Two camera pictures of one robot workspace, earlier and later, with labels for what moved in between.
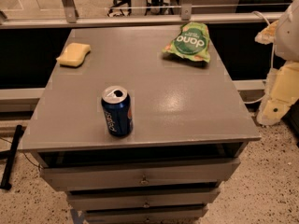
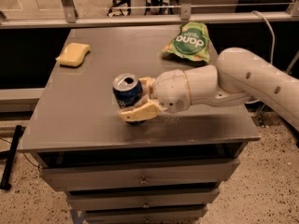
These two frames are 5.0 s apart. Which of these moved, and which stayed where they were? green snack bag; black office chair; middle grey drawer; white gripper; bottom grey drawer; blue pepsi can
Moved: white gripper; blue pepsi can
Stayed: green snack bag; black office chair; middle grey drawer; bottom grey drawer
